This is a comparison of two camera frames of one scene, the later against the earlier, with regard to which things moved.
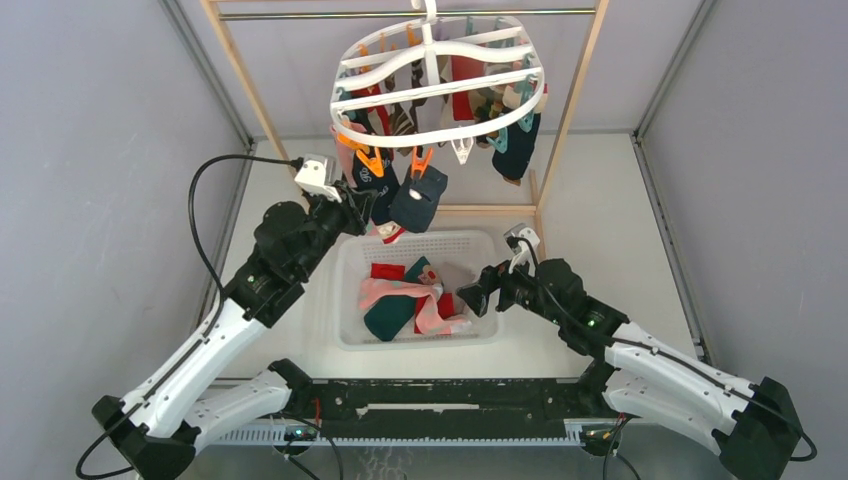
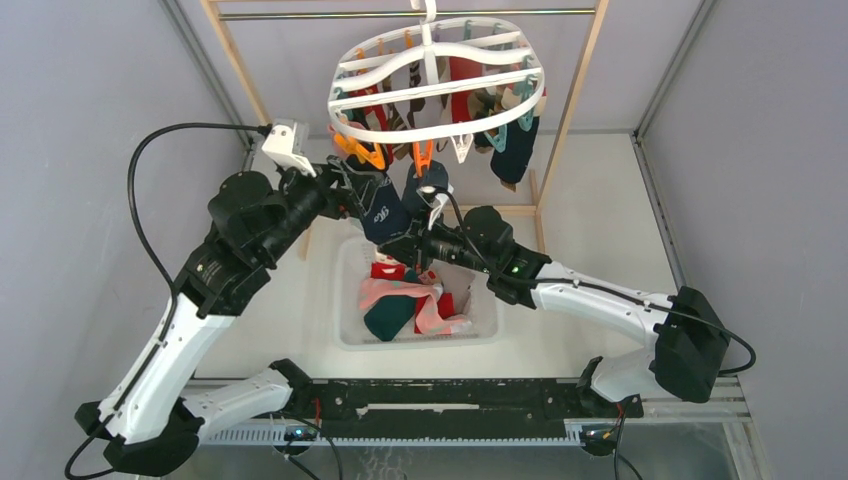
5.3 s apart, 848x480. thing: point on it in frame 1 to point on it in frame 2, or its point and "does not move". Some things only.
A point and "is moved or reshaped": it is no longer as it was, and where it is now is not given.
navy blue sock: x=416 y=200 is moved or reshaped
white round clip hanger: x=436 y=78 does not move
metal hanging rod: x=310 y=14 does not move
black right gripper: x=491 y=278 to x=404 y=248
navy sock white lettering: x=386 y=185 is moved or reshaped
